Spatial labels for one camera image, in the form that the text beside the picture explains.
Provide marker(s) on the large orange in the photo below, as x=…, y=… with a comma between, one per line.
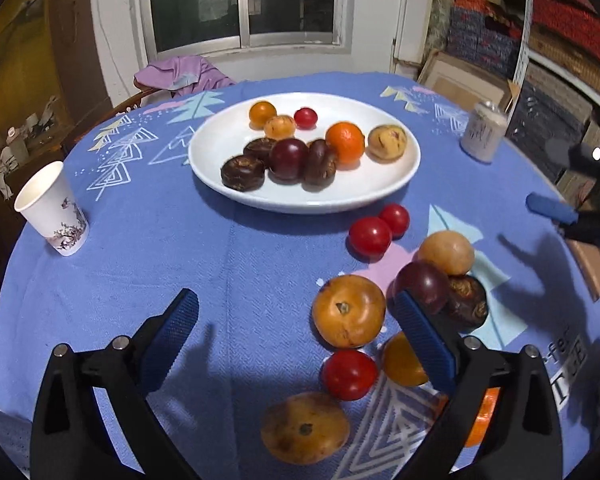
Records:
x=482, y=420
x=346, y=142

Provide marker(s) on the sliding glass window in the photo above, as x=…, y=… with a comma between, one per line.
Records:
x=245, y=5

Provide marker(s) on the blue printed tablecloth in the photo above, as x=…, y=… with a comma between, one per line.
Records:
x=155, y=240

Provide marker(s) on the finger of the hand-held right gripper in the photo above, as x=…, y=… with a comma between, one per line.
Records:
x=550, y=207
x=560, y=151

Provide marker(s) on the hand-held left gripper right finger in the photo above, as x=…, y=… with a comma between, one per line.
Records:
x=422, y=340

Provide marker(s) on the smooth tan round fruit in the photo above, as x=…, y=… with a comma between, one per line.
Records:
x=446, y=252

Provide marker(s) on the green patterned panel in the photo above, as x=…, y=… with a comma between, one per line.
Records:
x=439, y=15

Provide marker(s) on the stack of patterned fabric boxes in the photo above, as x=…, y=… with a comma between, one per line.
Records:
x=480, y=35

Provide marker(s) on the yellow speckled pear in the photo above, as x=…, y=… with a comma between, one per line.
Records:
x=387, y=142

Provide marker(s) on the white floral paper cup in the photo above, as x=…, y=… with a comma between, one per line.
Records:
x=55, y=210

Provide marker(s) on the wooden glass cabinet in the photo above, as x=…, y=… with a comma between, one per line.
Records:
x=25, y=60

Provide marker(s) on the speckled tan round fruit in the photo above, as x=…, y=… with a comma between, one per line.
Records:
x=305, y=427

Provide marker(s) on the white board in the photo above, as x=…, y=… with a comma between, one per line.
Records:
x=412, y=10

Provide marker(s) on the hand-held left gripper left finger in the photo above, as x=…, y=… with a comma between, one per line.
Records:
x=172, y=335

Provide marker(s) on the small smooth orange-tan fruit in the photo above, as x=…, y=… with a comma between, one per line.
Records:
x=262, y=115

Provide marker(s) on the white metal shelf rack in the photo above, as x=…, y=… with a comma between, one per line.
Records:
x=525, y=35

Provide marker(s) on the red tomato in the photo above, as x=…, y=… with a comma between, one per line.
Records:
x=370, y=236
x=395, y=219
x=305, y=117
x=349, y=374

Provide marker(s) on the white oval plate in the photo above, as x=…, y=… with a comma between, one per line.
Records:
x=304, y=195

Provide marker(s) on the pale beverage can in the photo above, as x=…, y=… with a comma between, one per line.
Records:
x=482, y=132

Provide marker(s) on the orange-tan fruit with stem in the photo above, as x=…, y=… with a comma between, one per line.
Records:
x=348, y=311

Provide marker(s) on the purple garment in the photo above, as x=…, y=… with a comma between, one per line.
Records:
x=180, y=75

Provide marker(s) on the yellow-orange tangerine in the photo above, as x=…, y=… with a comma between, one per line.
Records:
x=400, y=362

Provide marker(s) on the wooden chair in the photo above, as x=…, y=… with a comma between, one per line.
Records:
x=125, y=105

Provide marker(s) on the small speckled orange-tan fruit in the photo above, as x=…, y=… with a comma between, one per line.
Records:
x=280, y=126

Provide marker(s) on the dark purple plum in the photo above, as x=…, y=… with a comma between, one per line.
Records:
x=422, y=285
x=289, y=159

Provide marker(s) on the dark brown wrinkled fruit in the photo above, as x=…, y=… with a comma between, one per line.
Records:
x=322, y=162
x=244, y=172
x=257, y=147
x=467, y=302

